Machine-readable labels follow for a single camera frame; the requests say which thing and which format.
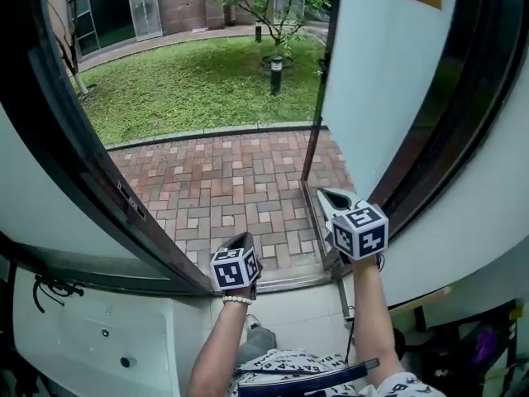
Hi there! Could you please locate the black-framed frosted glass door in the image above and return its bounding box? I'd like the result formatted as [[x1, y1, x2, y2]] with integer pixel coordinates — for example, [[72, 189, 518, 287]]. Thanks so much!
[[300, 0, 462, 270]]

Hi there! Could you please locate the black chest bar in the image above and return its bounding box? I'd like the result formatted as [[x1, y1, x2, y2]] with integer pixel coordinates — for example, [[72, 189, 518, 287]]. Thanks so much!
[[237, 357, 380, 392]]

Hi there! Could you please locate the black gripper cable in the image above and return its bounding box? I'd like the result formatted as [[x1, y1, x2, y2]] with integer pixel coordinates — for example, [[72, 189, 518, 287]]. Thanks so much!
[[344, 304, 357, 366]]

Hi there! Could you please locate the black shelf unit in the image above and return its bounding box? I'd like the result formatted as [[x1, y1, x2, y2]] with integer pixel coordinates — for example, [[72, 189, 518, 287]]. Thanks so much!
[[412, 299, 517, 397]]

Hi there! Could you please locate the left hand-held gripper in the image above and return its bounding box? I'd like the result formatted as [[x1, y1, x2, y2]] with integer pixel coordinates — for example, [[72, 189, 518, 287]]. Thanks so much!
[[209, 232, 263, 301]]

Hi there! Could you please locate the person's left forearm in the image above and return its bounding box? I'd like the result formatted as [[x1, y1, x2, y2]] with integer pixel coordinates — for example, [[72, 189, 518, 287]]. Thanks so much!
[[188, 299, 253, 397]]

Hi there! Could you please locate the grey trouser leg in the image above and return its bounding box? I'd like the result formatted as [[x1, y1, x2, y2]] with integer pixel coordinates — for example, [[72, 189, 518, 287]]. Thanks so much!
[[237, 324, 277, 366]]

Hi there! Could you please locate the person's right forearm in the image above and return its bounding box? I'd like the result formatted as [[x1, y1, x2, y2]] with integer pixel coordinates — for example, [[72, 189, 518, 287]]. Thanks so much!
[[350, 256, 404, 386]]

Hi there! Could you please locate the white bathtub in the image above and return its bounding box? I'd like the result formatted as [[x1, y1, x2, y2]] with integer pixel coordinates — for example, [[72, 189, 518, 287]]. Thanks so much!
[[12, 269, 216, 397]]

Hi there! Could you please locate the white printed shirt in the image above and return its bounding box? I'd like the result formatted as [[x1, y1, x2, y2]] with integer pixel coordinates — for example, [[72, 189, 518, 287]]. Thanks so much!
[[231, 347, 447, 397]]

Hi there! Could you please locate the black bathtub faucet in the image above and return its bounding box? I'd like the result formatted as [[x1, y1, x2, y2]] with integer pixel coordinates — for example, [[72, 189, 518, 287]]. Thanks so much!
[[32, 274, 86, 315]]

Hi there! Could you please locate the frosted window panel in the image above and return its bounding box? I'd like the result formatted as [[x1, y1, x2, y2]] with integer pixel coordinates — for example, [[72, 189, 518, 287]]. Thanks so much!
[[0, 101, 140, 261]]

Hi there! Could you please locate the green grass lawn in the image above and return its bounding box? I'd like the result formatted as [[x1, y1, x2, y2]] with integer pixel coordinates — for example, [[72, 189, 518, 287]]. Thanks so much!
[[76, 33, 330, 148]]

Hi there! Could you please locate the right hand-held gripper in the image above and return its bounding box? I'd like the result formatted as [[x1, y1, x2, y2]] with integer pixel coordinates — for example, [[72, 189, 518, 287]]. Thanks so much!
[[316, 187, 390, 266]]

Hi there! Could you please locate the purple cloth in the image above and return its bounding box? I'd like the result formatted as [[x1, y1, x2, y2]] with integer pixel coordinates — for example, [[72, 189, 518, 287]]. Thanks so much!
[[473, 327, 497, 367]]

